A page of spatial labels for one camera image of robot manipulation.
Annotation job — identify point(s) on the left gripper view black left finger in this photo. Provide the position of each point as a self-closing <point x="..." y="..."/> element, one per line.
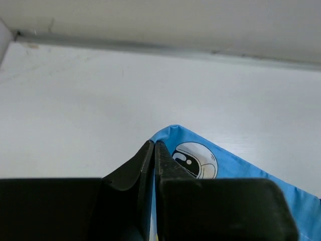
<point x="115" y="207"/>

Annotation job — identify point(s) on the left gripper view black right finger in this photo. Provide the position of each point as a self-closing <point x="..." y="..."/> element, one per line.
<point x="188" y="208"/>

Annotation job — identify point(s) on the blue astronaut print placemat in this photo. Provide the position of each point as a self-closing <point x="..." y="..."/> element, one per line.
<point x="205" y="160"/>

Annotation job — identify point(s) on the aluminium table edge rail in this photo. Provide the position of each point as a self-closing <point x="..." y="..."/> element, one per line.
<point x="155" y="49"/>

